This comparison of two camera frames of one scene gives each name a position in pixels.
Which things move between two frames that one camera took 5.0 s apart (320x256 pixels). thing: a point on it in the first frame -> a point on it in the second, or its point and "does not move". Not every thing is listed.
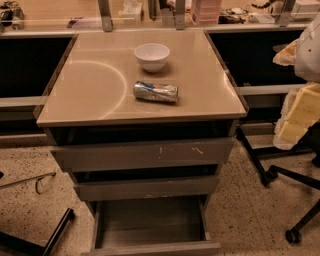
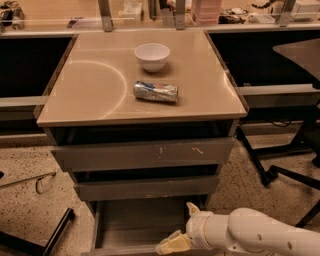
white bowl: (152, 56) does not move
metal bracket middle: (180, 15) does not move
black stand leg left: (14, 243) does not move
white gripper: (308, 56) -> (195, 227)
